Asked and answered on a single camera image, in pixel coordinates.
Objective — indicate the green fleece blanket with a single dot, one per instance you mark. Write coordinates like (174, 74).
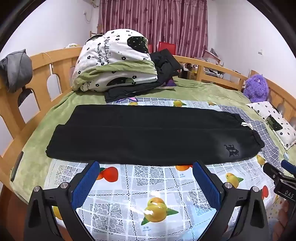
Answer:
(39, 129)

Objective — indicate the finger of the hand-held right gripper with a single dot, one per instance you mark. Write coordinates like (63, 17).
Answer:
(288, 165)
(271, 171)

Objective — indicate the red box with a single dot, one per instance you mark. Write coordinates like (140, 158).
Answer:
(167, 47)

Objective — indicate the grey hanging cloth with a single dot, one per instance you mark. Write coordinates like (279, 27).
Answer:
(16, 67)

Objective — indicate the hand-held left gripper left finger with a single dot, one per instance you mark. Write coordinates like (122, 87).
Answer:
(86, 183)

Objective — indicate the grey checked sheet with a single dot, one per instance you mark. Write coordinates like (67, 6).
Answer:
(261, 129)

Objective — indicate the white wall socket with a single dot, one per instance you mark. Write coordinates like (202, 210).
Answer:
(260, 52)

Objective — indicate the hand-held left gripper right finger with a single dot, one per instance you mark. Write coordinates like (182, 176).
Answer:
(207, 183)

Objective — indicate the fruit print plastic tablecloth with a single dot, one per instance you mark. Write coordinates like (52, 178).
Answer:
(138, 185)

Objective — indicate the folded floral white green quilt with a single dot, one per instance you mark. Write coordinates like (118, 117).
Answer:
(115, 48)

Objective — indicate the black phone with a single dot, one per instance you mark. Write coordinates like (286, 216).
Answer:
(16, 166)

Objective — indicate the black puffy jacket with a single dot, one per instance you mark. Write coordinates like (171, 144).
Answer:
(163, 64)

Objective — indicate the white air conditioner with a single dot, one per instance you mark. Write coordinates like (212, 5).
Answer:
(91, 1)

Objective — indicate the cardboard box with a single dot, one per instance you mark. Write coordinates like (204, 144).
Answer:
(211, 56)

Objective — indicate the purple plush toy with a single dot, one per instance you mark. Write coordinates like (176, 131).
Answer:
(255, 88)

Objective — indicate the person's right hand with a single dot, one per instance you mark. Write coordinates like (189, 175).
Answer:
(285, 216)

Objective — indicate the black pants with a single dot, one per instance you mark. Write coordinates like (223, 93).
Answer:
(138, 136)

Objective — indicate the black zippered garment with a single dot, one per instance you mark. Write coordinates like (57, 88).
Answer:
(129, 91)

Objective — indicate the wooden bed frame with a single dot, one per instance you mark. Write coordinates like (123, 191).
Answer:
(41, 69)

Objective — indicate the floral white pillow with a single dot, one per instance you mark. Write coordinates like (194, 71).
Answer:
(275, 118)

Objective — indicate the purple cloth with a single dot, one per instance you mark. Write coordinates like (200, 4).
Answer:
(170, 83)

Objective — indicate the red patterned curtain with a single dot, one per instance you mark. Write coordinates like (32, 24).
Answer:
(157, 20)

